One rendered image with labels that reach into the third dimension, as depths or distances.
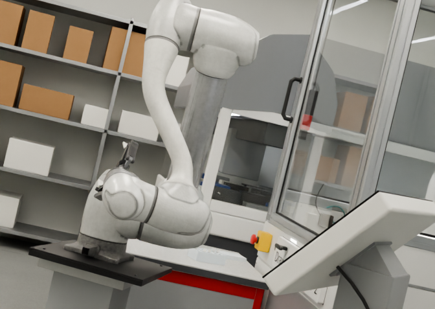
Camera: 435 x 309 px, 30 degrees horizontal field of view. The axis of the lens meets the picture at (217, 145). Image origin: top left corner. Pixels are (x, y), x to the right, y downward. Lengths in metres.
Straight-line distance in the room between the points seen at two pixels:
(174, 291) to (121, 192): 0.98
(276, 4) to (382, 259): 5.55
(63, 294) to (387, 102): 1.13
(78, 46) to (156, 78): 4.37
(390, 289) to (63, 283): 1.11
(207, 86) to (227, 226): 1.36
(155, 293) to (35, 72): 4.32
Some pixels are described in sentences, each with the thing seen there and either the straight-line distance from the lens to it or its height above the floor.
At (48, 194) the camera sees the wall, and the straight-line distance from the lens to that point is 7.08.
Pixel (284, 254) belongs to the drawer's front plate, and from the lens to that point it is 2.90.
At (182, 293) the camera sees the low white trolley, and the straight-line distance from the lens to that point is 2.97.
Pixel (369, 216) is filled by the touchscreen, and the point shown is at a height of 1.14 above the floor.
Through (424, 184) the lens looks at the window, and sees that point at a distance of 2.44.
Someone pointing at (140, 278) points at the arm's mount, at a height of 0.78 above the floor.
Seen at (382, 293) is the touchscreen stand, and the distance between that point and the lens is 1.84.
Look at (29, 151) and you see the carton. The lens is 6.59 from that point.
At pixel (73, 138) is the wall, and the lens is 7.04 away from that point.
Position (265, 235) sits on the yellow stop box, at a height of 0.90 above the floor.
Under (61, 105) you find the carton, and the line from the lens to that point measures 6.63.
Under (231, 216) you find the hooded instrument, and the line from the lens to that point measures 3.65.
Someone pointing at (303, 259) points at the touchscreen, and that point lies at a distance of 1.70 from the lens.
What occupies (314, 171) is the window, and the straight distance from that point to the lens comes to 2.89.
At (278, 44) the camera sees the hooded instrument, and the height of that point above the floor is 1.70.
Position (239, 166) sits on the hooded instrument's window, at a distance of 3.66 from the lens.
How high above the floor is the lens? 1.22
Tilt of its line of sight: level
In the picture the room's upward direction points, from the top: 14 degrees clockwise
